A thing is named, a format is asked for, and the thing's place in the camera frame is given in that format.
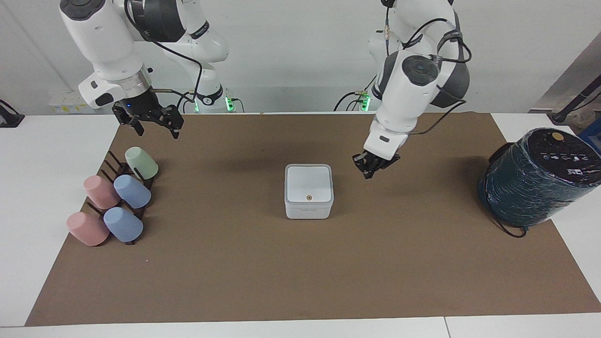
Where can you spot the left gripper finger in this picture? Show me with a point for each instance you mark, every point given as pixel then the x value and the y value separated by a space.
pixel 364 167
pixel 388 163

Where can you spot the blue plastic cup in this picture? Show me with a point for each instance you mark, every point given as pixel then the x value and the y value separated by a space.
pixel 133 191
pixel 123 224

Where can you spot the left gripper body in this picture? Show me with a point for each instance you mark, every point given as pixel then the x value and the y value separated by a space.
pixel 378 157

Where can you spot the dark wrapped cylinder bin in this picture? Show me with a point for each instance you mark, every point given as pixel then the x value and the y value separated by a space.
pixel 535 188

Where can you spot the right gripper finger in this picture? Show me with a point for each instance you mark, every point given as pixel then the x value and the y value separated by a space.
pixel 136 124
pixel 172 118

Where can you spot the blue object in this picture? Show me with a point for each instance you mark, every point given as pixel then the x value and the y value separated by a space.
pixel 592 136

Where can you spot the dark cup rack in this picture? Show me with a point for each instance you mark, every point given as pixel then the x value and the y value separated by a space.
pixel 117 168

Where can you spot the green plastic cup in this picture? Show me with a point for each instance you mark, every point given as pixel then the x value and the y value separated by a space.
pixel 142 163

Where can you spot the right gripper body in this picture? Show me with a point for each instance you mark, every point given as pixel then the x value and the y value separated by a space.
pixel 139 106

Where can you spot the pink plastic cup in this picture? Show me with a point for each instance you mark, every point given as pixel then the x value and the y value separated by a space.
pixel 87 228
pixel 101 192

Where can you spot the white square trash can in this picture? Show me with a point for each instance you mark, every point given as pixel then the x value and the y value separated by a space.
pixel 309 188

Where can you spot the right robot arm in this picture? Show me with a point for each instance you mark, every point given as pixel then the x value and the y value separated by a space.
pixel 108 44

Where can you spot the black stand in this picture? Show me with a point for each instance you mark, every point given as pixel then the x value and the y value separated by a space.
pixel 575 102
pixel 9 117

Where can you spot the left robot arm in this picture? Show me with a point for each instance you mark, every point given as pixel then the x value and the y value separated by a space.
pixel 404 89

